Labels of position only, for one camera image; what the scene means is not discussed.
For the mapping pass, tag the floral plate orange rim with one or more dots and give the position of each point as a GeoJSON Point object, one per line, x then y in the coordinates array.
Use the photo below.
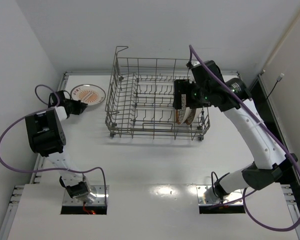
{"type": "Point", "coordinates": [183, 113]}
{"type": "Point", "coordinates": [194, 113]}

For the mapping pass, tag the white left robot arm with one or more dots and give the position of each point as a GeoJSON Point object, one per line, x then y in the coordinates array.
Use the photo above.
{"type": "Point", "coordinates": [47, 138]}

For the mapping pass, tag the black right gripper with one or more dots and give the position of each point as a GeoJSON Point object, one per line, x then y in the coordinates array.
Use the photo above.
{"type": "Point", "coordinates": [179, 94]}

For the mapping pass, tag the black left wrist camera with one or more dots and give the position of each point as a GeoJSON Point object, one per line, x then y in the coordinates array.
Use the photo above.
{"type": "Point", "coordinates": [58, 99]}

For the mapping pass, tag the grey wire dish rack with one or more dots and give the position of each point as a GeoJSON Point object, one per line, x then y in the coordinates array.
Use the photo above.
{"type": "Point", "coordinates": [140, 99]}

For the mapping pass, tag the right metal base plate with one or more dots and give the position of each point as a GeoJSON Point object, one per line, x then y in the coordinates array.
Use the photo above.
{"type": "Point", "coordinates": [205, 195]}

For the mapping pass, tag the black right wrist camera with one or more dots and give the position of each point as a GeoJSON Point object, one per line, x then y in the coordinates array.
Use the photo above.
{"type": "Point", "coordinates": [239, 88]}

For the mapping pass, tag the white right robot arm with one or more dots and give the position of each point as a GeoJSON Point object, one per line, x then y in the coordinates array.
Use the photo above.
{"type": "Point", "coordinates": [269, 160]}

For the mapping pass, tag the floral plate orange rim front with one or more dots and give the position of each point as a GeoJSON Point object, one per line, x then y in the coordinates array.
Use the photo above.
{"type": "Point", "coordinates": [183, 113]}

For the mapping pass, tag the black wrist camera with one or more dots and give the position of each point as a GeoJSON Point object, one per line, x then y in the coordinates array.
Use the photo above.
{"type": "Point", "coordinates": [239, 88]}
{"type": "Point", "coordinates": [58, 99]}

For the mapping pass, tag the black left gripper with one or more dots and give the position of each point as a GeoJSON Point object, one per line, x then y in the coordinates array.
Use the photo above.
{"type": "Point", "coordinates": [75, 106]}

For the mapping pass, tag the metal base plate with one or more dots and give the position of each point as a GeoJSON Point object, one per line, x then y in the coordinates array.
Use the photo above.
{"type": "Point", "coordinates": [205, 195]}
{"type": "Point", "coordinates": [98, 197]}

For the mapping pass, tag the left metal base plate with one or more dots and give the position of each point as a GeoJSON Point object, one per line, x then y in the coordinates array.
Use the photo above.
{"type": "Point", "coordinates": [98, 197]}

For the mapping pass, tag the orange sunburst glass plate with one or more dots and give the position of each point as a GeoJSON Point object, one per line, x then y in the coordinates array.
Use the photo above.
{"type": "Point", "coordinates": [89, 94]}

